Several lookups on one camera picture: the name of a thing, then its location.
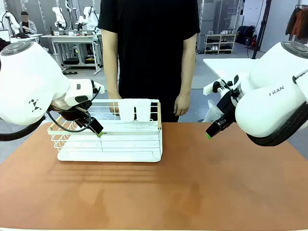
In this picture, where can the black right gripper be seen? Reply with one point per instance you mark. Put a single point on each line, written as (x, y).
(227, 107)

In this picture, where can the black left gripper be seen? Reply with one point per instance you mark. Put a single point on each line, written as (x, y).
(83, 116)

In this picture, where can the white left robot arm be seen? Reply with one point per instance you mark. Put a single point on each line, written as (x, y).
(29, 79)

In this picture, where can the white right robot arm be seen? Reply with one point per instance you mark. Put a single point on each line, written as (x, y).
(264, 108)

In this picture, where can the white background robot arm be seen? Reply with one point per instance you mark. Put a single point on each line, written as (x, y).
(87, 18)
(9, 20)
(59, 18)

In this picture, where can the person's right forearm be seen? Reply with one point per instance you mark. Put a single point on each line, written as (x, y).
(110, 62)

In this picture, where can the person's left forearm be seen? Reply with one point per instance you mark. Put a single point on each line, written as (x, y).
(188, 62)

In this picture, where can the person's right hand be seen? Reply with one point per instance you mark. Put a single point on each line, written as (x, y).
(114, 103)

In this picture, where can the person's left hand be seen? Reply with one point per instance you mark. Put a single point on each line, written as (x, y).
(182, 104)

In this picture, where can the clear plastic bag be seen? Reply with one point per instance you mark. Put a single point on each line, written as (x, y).
(213, 113)

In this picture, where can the white cutlery holder cups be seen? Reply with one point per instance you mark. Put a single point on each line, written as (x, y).
(134, 109)

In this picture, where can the white desk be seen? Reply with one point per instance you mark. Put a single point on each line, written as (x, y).
(228, 67)

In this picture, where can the light wooden shoe rack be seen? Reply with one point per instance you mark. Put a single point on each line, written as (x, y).
(220, 43)

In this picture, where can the white metal workbench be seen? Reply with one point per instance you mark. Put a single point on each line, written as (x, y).
(72, 38)

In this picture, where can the red fire extinguisher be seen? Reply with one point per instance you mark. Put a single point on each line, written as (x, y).
(253, 42)

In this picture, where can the person's black t-shirt torso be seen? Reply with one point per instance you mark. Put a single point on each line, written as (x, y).
(149, 48)

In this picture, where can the dark backpacks pile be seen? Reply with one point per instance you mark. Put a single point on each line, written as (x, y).
(245, 33)

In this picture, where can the black slanted stand pole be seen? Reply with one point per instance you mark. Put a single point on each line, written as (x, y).
(262, 29)

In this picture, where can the seated person in grey top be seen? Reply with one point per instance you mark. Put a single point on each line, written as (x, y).
(27, 25)

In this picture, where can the olive hanging jacket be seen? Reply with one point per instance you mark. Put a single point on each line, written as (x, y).
(292, 21)

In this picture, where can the rust hanging jacket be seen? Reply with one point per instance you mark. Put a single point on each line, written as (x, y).
(302, 22)

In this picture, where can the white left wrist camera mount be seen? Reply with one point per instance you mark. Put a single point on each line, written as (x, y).
(99, 87)

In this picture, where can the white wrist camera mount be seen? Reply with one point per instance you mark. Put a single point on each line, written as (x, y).
(209, 89)
(99, 87)

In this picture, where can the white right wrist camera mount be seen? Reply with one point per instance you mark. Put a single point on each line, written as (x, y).
(209, 89)

